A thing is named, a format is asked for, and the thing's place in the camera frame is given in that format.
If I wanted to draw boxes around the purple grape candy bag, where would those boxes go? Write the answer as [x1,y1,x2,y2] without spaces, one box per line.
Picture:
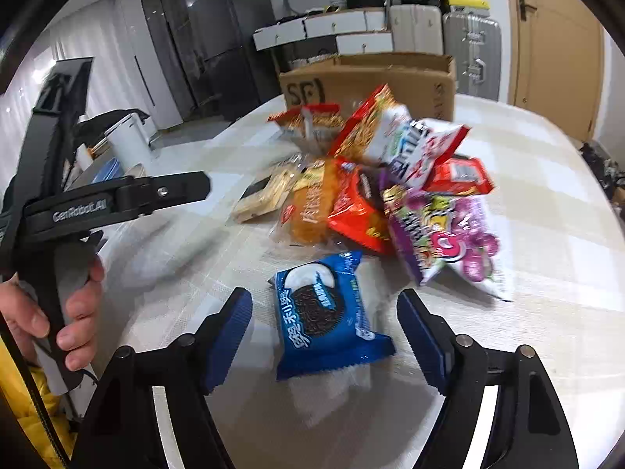
[380,170,511,302]

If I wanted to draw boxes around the orange bread snack pack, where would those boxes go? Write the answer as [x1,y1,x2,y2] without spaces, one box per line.
[278,158,341,246]

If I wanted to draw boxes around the dark grey refrigerator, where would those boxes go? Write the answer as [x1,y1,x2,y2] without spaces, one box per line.
[186,0,281,122]

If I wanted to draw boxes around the blue Oreo pack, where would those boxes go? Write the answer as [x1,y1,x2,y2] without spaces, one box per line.
[271,251,395,381]

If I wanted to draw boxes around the red snack pouch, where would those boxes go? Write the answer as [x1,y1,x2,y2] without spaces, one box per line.
[424,157,495,197]

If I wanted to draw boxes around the wooden door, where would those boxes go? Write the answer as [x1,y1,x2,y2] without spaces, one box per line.
[509,0,604,142]

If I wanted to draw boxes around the white drawer desk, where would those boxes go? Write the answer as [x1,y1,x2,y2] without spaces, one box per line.
[253,7,393,61]

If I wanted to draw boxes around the clear wafer biscuit pack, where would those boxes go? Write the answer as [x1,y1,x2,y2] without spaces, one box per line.
[231,154,305,224]

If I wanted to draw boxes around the person's left hand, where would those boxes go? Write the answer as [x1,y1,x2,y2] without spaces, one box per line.
[1,255,105,372]

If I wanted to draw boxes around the beige suitcase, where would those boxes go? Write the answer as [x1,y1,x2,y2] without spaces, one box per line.
[389,4,444,55]

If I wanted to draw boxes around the red orange cookie pack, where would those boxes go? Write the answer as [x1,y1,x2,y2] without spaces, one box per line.
[327,162,394,256]

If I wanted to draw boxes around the black glass cabinet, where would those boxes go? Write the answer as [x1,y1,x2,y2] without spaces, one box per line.
[141,0,196,122]

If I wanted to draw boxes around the plaid table cloth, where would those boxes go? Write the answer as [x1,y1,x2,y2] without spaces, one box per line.
[95,95,624,468]

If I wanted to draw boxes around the silver suitcase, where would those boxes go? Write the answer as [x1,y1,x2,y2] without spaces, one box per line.
[443,13,502,100]

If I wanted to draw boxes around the brown SF cardboard box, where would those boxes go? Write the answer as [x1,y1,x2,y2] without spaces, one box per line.
[279,52,457,121]

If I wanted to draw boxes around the blue basin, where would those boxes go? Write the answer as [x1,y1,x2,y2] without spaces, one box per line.
[92,158,124,183]

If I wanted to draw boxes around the white trash bin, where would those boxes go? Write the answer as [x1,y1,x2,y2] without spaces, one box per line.
[105,112,157,174]

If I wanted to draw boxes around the large noodle snack bag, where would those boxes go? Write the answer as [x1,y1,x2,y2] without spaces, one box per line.
[329,85,469,190]

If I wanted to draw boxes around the small noodle snack bag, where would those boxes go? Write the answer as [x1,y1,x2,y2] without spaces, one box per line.
[267,104,345,155]

